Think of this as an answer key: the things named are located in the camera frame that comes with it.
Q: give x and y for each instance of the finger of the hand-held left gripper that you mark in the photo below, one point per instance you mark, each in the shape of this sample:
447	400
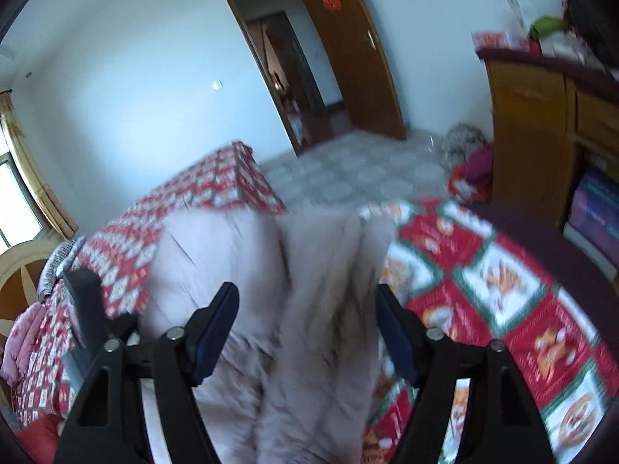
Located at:
87	299

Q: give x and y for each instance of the pink padded clothing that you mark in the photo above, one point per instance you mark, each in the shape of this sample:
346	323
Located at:
24	338

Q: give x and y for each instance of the dark maroon bed footboard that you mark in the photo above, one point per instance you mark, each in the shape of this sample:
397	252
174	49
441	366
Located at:
541	232

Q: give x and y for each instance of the purple box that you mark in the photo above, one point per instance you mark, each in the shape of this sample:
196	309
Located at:
595	203

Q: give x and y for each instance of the red cloth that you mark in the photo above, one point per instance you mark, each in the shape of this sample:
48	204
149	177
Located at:
459	186

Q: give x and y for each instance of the white wall switch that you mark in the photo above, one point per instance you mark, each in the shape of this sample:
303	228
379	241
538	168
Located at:
217	85

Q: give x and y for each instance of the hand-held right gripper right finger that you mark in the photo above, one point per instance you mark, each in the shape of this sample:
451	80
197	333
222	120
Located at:
396	338

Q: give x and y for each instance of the beige padded coat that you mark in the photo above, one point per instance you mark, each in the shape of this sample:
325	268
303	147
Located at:
314	299

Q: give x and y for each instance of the green item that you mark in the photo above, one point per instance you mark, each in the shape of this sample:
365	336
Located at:
546	24

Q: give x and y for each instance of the brown door frame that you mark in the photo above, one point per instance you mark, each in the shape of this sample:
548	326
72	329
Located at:
252	48

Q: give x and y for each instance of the white pink box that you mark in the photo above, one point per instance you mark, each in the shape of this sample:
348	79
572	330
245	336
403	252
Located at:
566	48

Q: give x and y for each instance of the yellow curtain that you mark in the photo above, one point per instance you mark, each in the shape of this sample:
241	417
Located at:
29	164

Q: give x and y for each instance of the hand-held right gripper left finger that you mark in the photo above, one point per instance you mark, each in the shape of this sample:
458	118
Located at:
213	343

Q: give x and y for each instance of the red checkered printed blanket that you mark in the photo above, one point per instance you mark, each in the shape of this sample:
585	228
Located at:
483	290

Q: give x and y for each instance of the red white box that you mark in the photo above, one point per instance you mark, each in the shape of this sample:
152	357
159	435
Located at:
498	38

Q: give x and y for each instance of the black white striped pillow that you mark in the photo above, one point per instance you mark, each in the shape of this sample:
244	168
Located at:
58	261

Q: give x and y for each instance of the window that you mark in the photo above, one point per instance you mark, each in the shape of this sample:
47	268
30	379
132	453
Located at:
14	193

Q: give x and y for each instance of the red bed sheet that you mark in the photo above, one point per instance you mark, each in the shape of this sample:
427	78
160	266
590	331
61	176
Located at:
36	440

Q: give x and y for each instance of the cream wooden headboard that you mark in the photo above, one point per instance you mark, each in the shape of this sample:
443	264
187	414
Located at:
14	261

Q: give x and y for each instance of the brown wooden door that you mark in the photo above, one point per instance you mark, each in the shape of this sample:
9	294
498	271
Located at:
358	67

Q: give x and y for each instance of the magenta cloth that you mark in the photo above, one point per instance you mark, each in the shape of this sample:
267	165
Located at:
478	164

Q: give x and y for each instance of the wooden desk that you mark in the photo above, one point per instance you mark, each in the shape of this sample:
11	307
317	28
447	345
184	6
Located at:
527	121

